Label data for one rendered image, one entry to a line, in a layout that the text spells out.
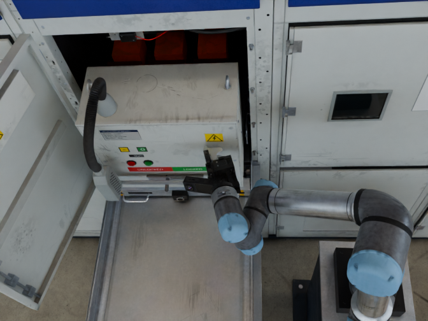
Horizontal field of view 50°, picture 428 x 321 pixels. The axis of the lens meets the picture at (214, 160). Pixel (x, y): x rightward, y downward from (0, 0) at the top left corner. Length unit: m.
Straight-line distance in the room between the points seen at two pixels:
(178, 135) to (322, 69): 0.47
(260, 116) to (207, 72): 0.27
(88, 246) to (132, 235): 0.99
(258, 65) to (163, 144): 0.39
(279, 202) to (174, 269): 0.59
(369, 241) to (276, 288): 1.49
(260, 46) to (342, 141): 0.56
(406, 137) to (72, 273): 1.89
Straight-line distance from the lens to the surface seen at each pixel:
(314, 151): 1.79
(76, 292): 2.74
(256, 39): 1.34
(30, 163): 1.59
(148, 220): 1.84
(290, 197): 1.30
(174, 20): 1.30
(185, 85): 1.45
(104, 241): 1.81
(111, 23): 1.34
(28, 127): 1.55
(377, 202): 1.17
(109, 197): 1.65
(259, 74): 1.45
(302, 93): 1.50
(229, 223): 1.22
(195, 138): 1.45
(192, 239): 1.78
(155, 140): 1.48
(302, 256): 2.62
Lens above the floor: 2.47
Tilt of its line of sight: 59 degrees down
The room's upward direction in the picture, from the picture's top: 10 degrees counter-clockwise
